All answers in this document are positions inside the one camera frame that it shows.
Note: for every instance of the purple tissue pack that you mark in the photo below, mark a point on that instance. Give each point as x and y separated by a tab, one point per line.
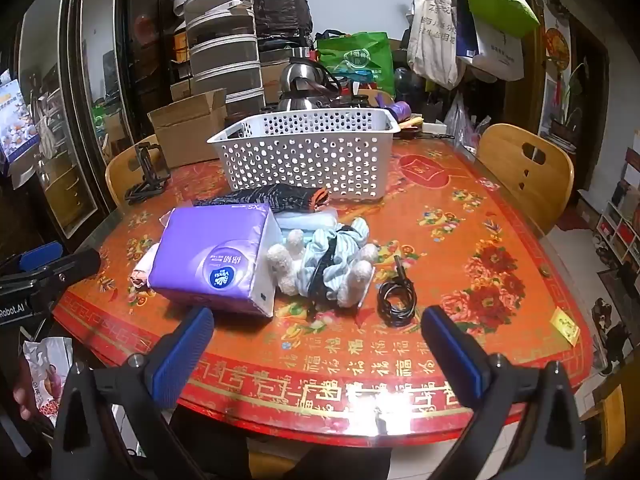
210	255

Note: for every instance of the black plastic bag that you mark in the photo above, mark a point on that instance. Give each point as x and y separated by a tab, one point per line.
280	10

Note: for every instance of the cluttered storage shelf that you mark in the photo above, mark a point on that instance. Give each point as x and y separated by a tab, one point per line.
620	230

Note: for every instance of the black knitted hat orange trim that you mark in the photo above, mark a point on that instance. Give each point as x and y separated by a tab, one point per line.
280	197

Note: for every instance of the yellow banana shaped item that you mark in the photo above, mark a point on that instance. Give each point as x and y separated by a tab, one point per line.
412	120

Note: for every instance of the white perforated plastic basket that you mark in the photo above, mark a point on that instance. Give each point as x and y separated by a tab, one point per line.
300	160

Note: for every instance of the green shopping bag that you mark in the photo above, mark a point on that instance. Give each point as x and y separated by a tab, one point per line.
355	60

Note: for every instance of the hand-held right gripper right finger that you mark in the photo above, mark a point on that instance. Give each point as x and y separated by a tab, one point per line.
455	350

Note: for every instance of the wooden chair with cutouts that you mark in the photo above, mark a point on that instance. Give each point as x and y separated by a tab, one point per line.
500	160

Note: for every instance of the red floral tablecloth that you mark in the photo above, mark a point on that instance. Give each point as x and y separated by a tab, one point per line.
450	240

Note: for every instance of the black folding phone stand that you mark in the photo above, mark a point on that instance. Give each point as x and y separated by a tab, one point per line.
150	187

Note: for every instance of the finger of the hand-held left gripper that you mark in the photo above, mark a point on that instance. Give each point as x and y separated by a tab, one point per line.
42	256
75	265

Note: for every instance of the potted plant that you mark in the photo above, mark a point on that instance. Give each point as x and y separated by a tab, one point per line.
565	130

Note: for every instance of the purple plastic item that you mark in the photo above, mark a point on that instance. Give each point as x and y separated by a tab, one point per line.
400	110

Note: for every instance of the stainless steel kettle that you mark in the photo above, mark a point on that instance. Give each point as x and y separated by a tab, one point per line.
300	80

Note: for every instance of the wall poster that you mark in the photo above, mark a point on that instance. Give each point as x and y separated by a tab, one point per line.
15	125

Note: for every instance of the white and blue hanging bag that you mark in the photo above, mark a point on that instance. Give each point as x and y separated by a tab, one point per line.
500	55

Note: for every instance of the small cardboard box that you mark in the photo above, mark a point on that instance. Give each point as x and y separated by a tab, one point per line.
181	90

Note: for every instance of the stacked plastic drawer unit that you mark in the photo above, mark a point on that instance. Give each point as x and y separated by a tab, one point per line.
225	60

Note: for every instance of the wooden chair with slot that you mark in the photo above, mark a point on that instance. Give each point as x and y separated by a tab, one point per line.
117	175

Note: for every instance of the round red wall ornament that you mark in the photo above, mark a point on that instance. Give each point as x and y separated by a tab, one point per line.
556	47

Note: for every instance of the person's left hand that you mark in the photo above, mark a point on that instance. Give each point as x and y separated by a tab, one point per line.
24	395

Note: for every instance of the clear plastic bag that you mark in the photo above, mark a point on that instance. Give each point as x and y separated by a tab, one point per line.
310	220

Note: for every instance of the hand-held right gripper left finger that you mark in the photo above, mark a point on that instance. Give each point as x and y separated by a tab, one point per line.
185	350

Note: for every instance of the dark glass door cabinet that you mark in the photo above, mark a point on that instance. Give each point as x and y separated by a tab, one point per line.
75	110

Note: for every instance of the yellow sticky note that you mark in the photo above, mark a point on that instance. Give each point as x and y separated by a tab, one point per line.
565	327

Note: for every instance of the flat brown cardboard box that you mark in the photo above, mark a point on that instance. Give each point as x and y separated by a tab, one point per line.
270	80

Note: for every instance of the printed snack packet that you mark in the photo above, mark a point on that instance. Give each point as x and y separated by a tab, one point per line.
47	375

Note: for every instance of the beige canvas tote bag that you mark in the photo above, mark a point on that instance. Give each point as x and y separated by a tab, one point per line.
432	35

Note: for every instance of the open cardboard box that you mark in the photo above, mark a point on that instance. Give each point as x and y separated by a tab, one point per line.
187	140

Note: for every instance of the small crinkled transparent bag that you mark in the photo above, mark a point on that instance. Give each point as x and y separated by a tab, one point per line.
465	120

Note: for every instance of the plush toy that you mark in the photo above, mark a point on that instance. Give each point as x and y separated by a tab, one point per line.
330	260

